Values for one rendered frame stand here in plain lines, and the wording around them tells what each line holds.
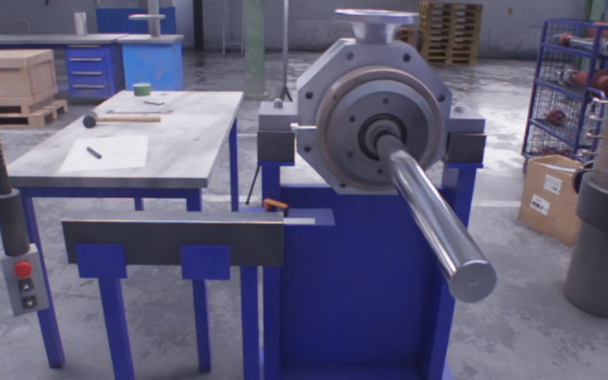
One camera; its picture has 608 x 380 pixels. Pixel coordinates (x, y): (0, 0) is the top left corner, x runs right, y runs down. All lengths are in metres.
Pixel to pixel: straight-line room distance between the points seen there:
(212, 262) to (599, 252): 1.95
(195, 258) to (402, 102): 0.73
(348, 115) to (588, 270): 1.77
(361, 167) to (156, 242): 0.62
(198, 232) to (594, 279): 2.04
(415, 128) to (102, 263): 0.97
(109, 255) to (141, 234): 0.12
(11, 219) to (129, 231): 0.55
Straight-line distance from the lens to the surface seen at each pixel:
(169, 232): 1.46
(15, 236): 1.01
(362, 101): 1.43
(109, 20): 12.28
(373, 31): 1.60
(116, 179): 1.83
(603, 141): 2.71
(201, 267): 1.49
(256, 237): 1.43
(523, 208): 3.80
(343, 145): 1.46
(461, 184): 1.75
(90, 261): 1.56
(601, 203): 2.69
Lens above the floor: 1.48
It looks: 22 degrees down
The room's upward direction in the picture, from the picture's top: 1 degrees clockwise
